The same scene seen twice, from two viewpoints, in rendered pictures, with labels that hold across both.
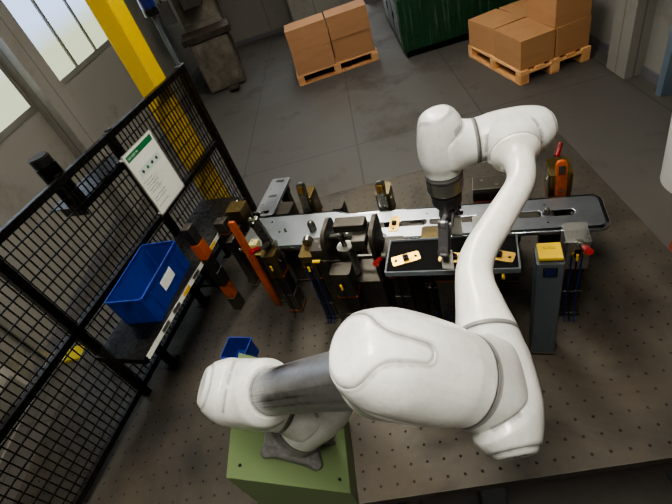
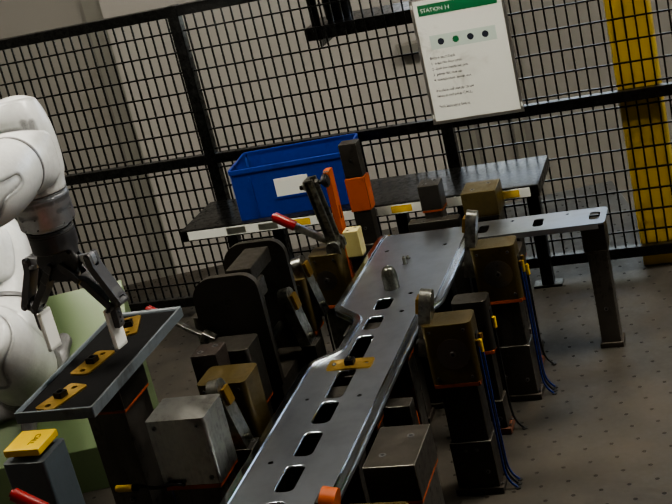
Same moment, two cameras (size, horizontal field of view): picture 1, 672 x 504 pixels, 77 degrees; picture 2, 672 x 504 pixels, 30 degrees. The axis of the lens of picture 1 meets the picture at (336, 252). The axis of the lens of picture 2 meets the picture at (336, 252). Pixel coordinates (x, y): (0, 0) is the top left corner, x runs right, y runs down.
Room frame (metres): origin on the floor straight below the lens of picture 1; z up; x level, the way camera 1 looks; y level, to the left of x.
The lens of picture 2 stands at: (1.02, -2.28, 1.91)
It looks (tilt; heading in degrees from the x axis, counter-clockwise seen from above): 19 degrees down; 83
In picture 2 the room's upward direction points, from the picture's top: 14 degrees counter-clockwise
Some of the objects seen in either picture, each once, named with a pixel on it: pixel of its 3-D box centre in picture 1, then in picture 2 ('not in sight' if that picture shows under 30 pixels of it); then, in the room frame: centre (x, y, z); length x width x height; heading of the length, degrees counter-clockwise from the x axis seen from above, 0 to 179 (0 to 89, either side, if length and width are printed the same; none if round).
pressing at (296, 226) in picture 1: (399, 223); (352, 371); (1.24, -0.27, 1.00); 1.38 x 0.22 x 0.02; 63
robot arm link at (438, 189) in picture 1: (444, 180); (44, 210); (0.82, -0.31, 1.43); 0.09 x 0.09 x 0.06
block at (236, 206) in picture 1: (251, 234); (494, 259); (1.69, 0.35, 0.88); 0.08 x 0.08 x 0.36; 63
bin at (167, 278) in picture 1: (150, 281); (299, 176); (1.33, 0.71, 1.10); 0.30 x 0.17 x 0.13; 158
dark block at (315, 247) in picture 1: (334, 282); not in sight; (1.15, 0.05, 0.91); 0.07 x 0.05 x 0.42; 153
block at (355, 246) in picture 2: (270, 272); (369, 304); (1.37, 0.29, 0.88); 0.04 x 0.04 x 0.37; 63
